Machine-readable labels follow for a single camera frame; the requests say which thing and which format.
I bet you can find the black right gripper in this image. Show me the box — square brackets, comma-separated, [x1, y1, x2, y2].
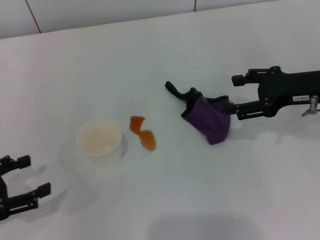
[223, 65, 320, 122]

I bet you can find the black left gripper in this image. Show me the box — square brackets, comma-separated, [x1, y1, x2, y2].
[0, 154, 52, 222]

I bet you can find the purple rag with black trim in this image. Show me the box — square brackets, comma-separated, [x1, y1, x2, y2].
[164, 80, 232, 146]

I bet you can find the white paper cup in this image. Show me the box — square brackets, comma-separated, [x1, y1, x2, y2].
[76, 117, 129, 171]

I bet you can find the brown water stain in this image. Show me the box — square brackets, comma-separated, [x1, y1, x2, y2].
[128, 115, 158, 153]

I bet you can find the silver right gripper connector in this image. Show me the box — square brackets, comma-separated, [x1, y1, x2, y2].
[300, 94, 320, 118]

